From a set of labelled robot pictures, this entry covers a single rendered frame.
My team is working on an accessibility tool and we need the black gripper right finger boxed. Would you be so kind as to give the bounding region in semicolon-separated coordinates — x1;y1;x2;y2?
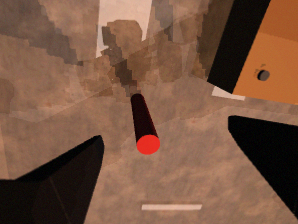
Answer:
228;115;298;219

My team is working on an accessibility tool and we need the red peg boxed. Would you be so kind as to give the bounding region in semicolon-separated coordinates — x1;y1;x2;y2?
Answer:
131;93;160;155

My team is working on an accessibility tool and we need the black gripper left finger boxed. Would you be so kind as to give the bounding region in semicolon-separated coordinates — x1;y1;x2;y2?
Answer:
0;135;105;224

